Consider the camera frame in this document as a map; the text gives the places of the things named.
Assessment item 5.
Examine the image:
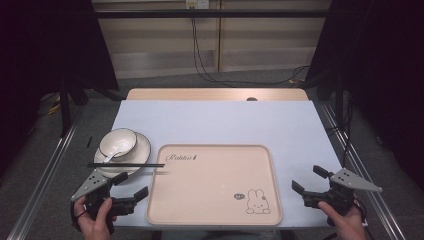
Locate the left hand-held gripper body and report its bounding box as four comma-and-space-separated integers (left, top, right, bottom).
70, 169, 138, 234

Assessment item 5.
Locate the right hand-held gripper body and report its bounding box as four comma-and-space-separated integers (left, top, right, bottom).
302, 167, 383, 228

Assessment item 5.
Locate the pair of black chopsticks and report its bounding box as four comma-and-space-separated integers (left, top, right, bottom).
87, 162, 167, 169

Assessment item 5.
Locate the white ceramic spoon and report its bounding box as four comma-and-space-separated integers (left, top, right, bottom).
102, 143, 127, 164

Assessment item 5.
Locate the white plate with dark rim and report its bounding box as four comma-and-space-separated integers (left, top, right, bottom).
93, 131, 152, 179

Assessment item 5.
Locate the white bowl with dark rim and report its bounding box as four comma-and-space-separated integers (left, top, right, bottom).
98, 128, 138, 158

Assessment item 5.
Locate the pink tray with rabbit print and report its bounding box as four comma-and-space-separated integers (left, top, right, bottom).
145, 143, 283, 227

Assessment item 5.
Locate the person's left hand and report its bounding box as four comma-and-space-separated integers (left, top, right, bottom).
73, 195, 118, 240

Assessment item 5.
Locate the person's right hand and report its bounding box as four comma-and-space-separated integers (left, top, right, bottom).
318, 200, 368, 240

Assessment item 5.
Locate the black metal stand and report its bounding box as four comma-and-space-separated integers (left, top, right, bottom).
59, 78, 72, 138

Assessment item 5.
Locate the white table mat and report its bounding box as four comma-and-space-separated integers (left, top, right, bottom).
109, 99, 343, 230

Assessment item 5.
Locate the wooden table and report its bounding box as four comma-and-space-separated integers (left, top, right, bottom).
126, 87, 310, 102

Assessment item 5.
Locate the black curtain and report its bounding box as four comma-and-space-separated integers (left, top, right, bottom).
0, 0, 120, 174
304, 0, 424, 181

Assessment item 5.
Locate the black metal crossbar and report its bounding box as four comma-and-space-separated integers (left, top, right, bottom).
94, 8, 332, 19

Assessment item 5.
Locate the metal floor rail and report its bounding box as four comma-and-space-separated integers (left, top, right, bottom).
6, 103, 87, 240
319, 101, 407, 240

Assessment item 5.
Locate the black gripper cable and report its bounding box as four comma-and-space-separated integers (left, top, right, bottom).
352, 195, 372, 228

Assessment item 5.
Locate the yellow cable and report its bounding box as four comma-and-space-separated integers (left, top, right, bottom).
45, 95, 63, 116

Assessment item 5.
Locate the white wall outlet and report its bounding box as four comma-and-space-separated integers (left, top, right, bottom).
185, 0, 210, 10

